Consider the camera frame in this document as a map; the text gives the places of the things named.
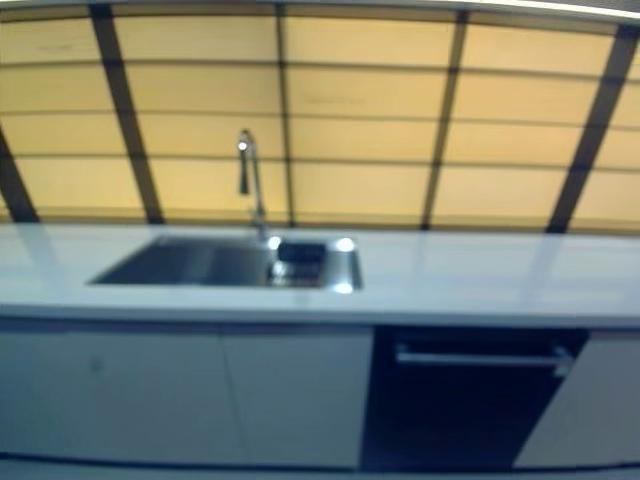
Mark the black sink dish rack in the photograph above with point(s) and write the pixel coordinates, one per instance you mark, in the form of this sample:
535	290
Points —
300	265

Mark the stainless steel kitchen sink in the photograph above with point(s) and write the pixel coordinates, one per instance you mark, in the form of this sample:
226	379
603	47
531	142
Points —
200	265

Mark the white kitchen cabinet door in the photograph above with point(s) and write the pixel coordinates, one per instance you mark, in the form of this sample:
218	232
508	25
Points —
115	390
590	410
300	395

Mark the chrome gooseneck faucet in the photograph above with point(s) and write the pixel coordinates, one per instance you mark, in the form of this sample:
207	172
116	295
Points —
250	175

